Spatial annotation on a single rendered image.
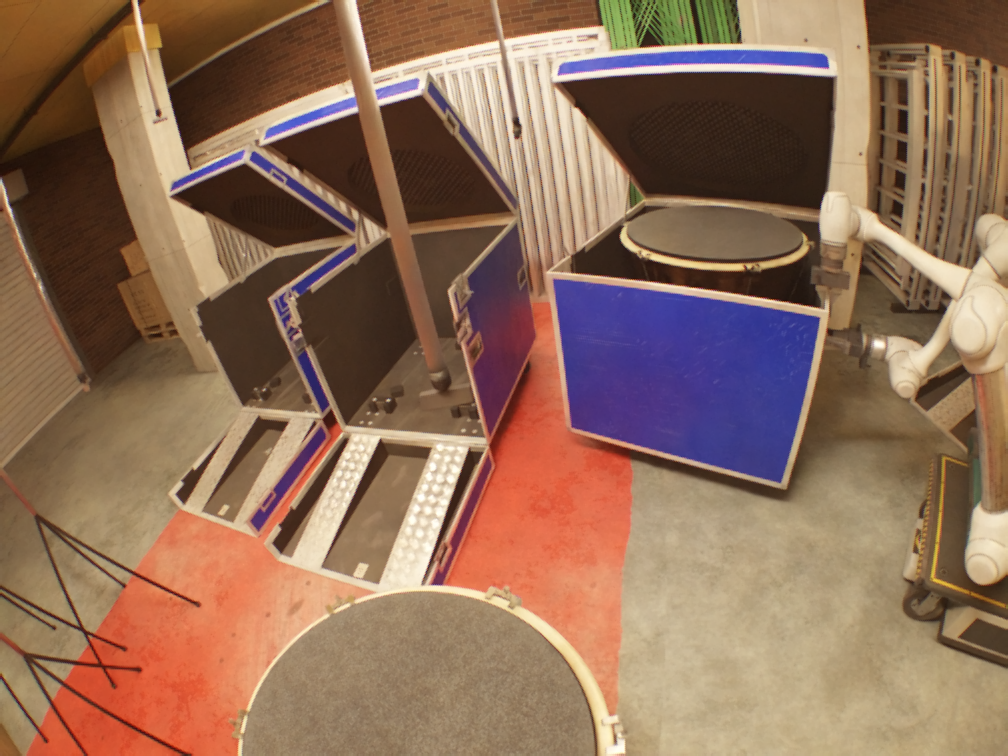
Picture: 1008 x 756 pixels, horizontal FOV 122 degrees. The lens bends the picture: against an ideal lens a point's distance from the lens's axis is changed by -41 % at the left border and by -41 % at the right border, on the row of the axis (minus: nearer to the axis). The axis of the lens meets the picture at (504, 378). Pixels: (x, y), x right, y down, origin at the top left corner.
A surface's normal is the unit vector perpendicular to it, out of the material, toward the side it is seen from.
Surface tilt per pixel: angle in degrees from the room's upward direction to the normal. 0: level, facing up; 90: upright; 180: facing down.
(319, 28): 90
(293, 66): 90
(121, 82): 90
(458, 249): 90
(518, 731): 0
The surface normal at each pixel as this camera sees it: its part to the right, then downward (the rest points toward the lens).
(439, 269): -0.29, 0.57
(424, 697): -0.17, -0.82
